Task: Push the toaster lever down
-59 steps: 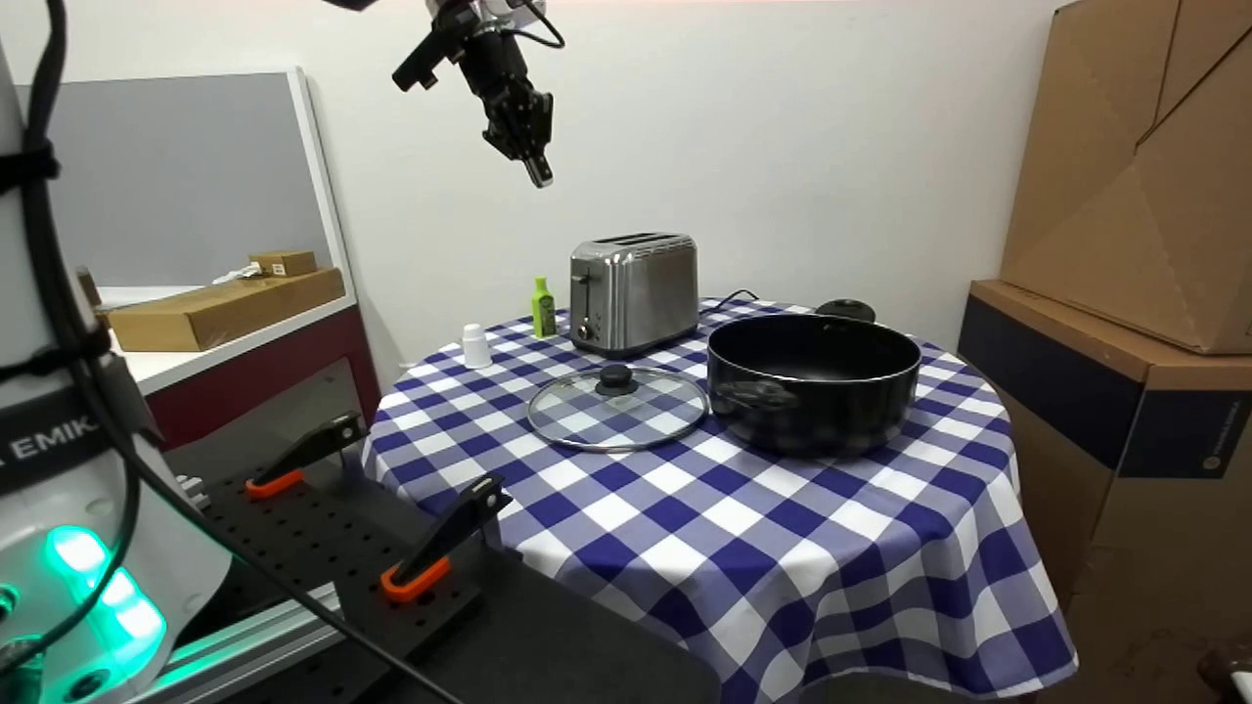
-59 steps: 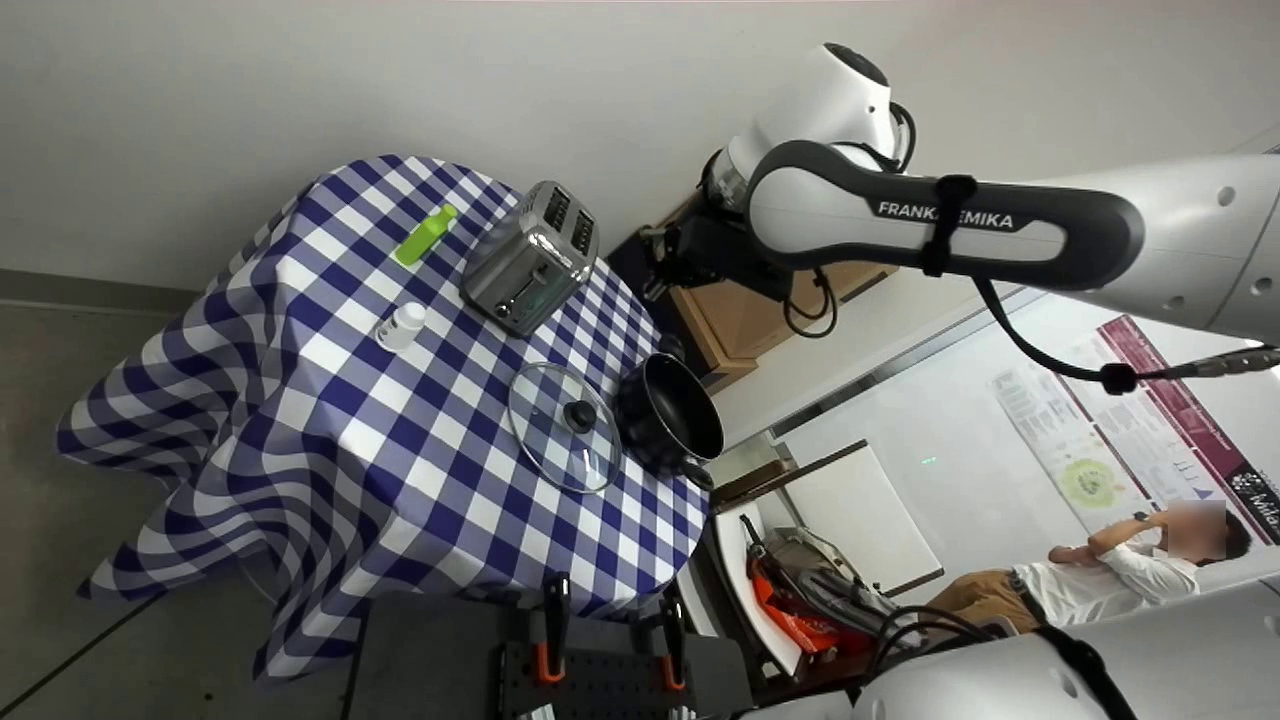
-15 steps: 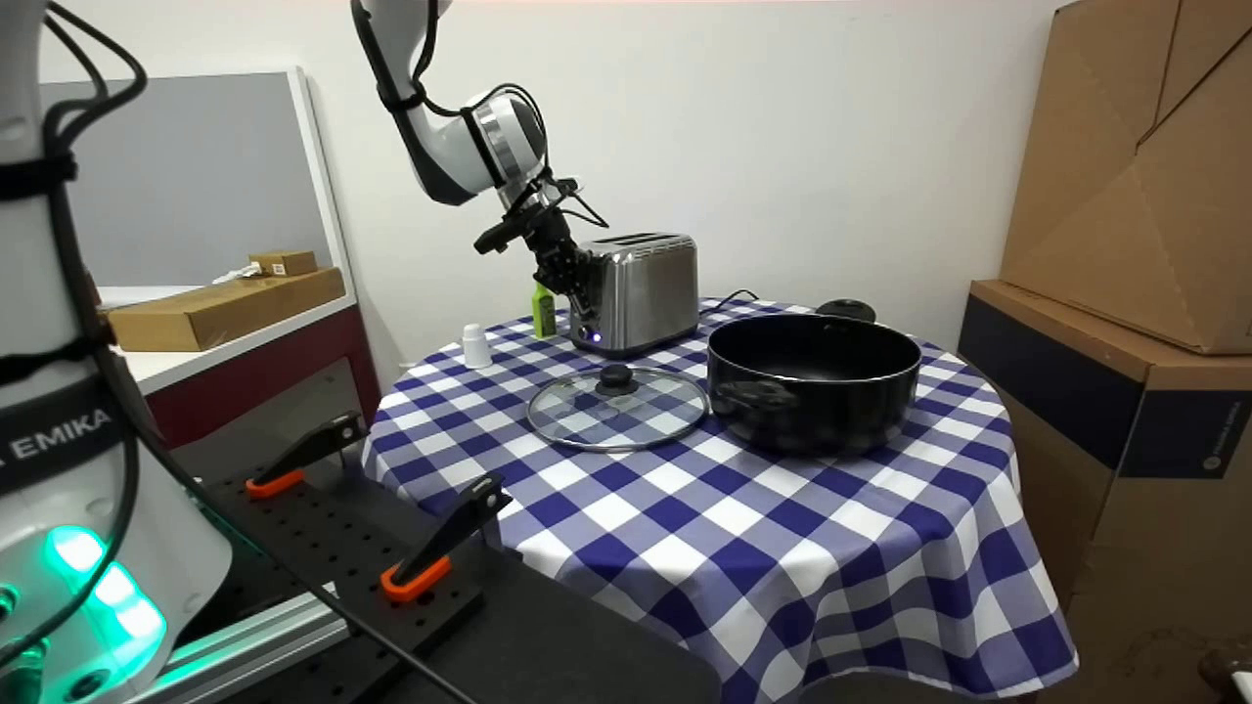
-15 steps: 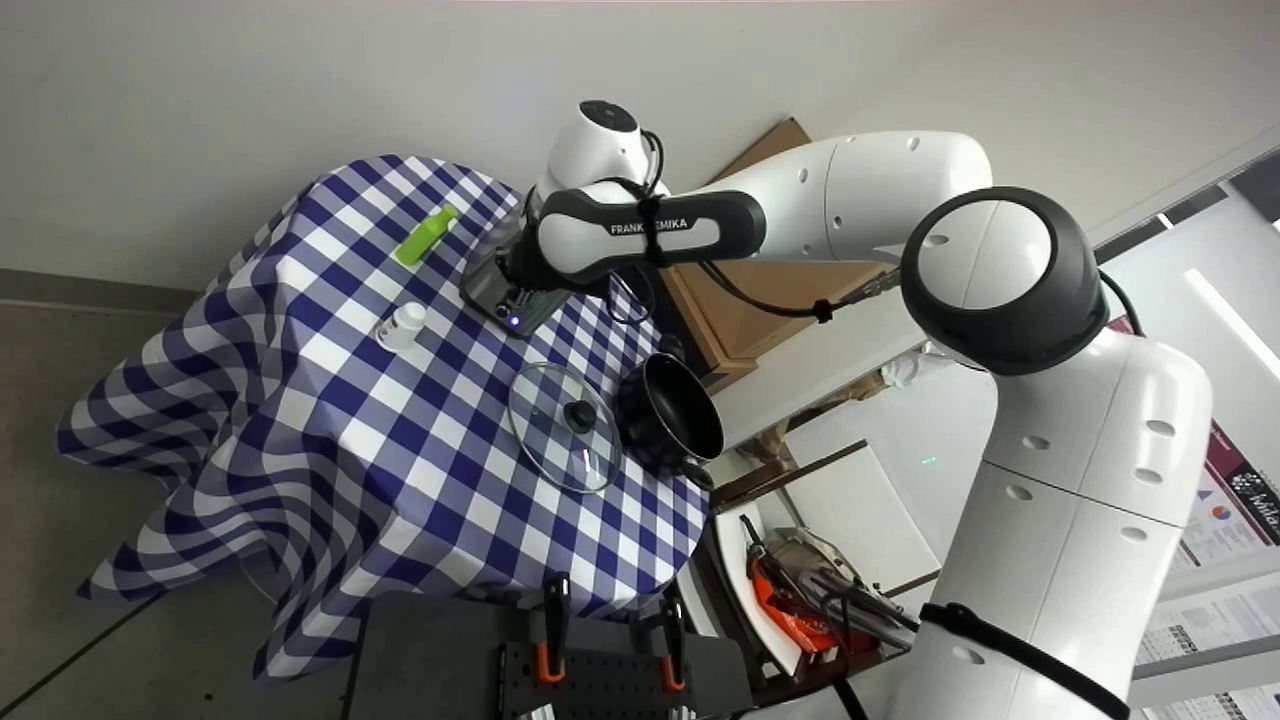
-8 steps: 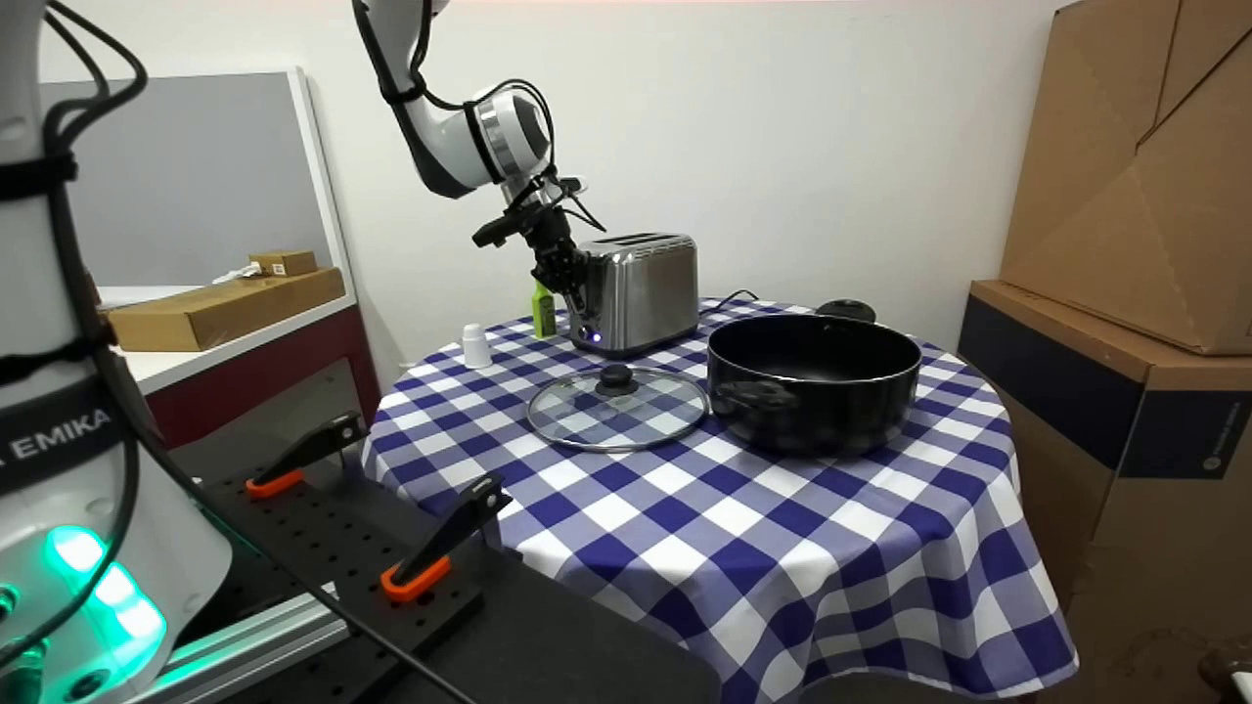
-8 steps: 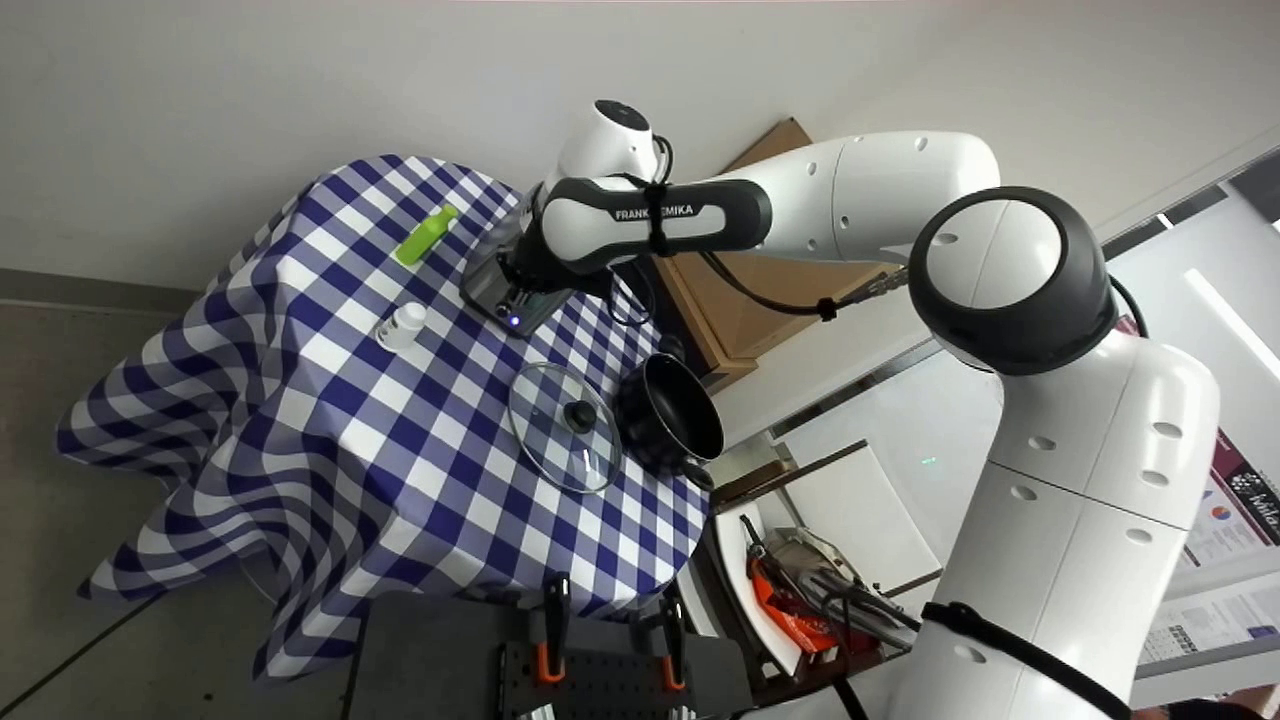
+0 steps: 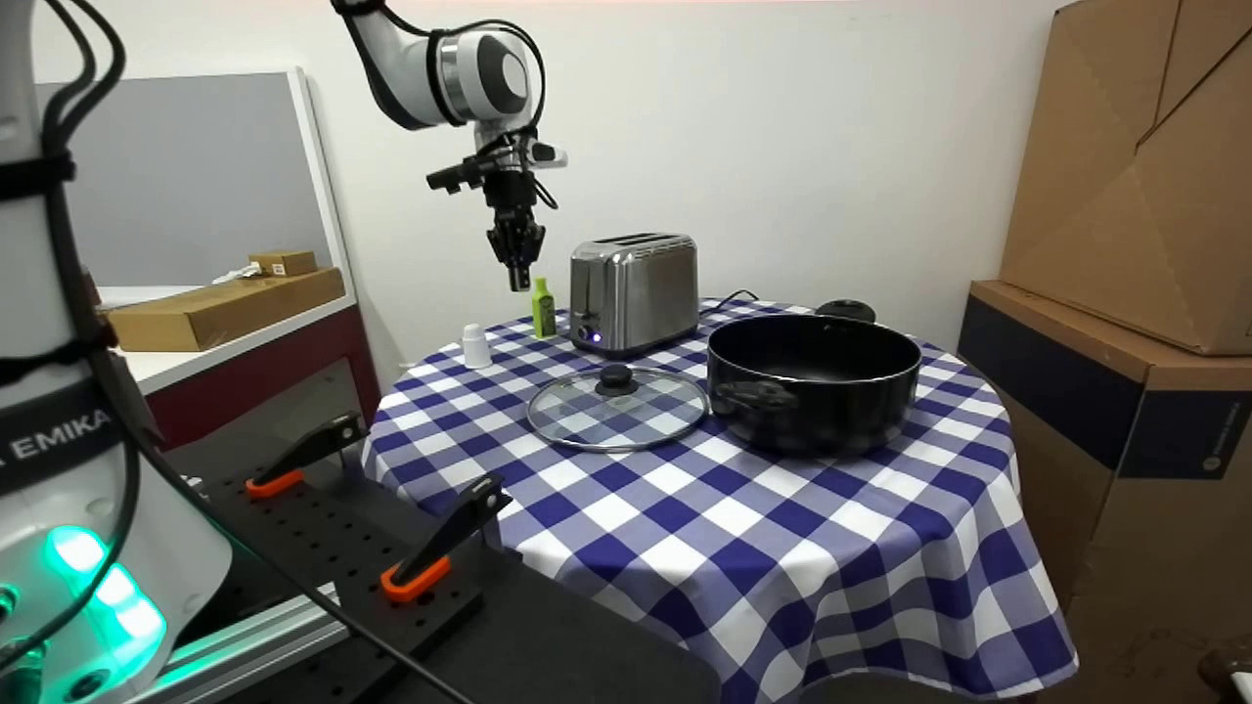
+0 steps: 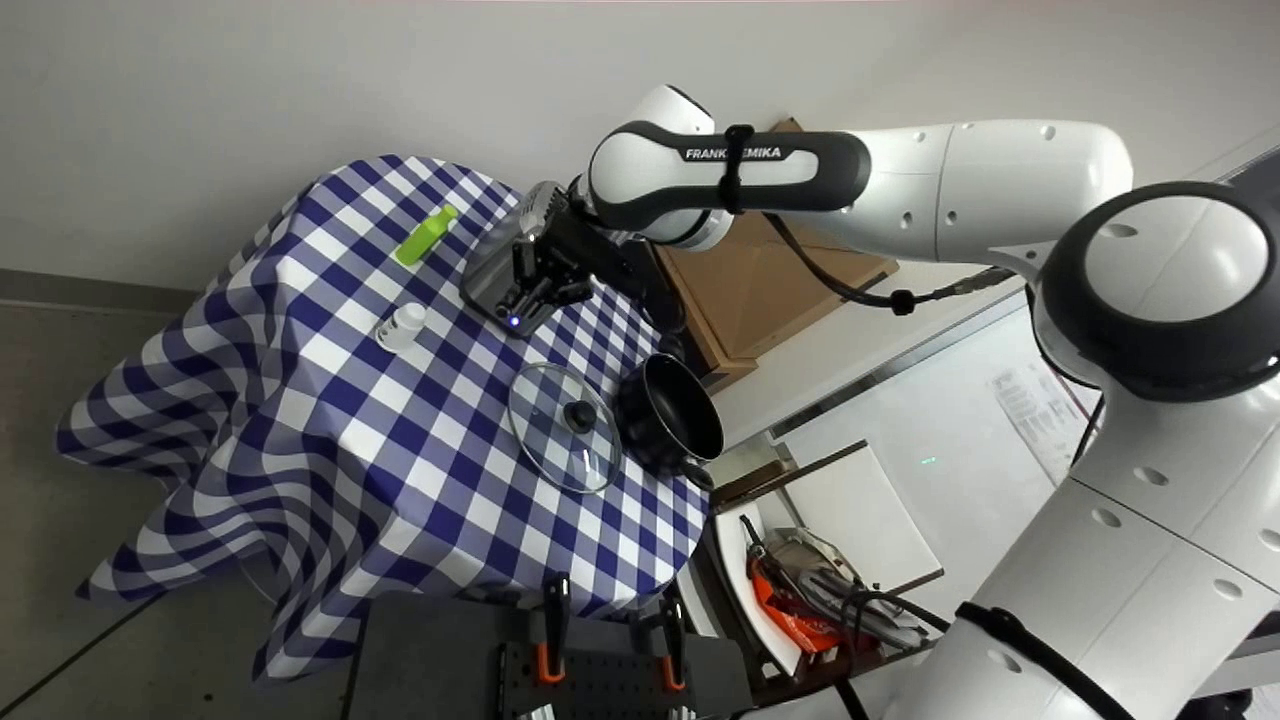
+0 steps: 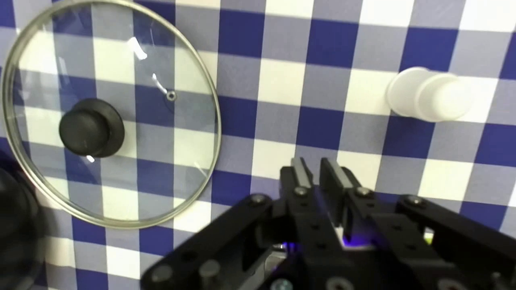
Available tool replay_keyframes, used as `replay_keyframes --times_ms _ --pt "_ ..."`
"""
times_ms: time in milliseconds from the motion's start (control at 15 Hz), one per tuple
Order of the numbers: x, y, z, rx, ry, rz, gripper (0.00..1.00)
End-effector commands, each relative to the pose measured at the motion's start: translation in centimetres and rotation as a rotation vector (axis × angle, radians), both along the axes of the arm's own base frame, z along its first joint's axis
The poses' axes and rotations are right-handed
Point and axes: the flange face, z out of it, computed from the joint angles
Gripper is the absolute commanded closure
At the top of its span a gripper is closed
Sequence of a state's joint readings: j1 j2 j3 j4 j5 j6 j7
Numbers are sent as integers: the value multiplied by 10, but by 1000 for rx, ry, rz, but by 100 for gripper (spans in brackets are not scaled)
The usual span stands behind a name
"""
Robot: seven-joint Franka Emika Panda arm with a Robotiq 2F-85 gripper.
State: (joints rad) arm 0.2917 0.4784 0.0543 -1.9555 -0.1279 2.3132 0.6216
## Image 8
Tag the silver two-slot toaster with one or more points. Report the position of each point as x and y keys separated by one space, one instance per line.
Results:
x=497 y=275

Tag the black orange clamp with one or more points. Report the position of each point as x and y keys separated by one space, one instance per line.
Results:
x=549 y=626
x=675 y=646

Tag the white rectangular board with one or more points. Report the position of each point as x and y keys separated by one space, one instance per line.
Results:
x=863 y=515

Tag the blue white checkered tablecloth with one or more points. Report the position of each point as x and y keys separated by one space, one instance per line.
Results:
x=361 y=440

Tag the green rectangular marker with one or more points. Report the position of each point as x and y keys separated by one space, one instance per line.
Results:
x=427 y=234

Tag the black table frame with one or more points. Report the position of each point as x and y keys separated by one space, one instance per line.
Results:
x=442 y=661

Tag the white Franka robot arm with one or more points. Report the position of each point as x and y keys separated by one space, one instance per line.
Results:
x=1066 y=265

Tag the small white shaker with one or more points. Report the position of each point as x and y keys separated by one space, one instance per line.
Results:
x=402 y=326

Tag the brown cardboard box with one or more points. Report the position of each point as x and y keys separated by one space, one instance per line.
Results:
x=762 y=294

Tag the grey backpack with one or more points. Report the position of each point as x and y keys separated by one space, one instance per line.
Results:
x=833 y=581

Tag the black pot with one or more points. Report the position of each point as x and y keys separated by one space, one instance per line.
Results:
x=675 y=408

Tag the glass pot lid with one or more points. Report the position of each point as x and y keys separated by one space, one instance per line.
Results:
x=560 y=426

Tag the orange bag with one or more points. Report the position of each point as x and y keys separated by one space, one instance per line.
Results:
x=785 y=613

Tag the white text poster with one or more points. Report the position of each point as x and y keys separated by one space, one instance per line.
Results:
x=1046 y=406

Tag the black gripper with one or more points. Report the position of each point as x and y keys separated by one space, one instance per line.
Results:
x=584 y=240

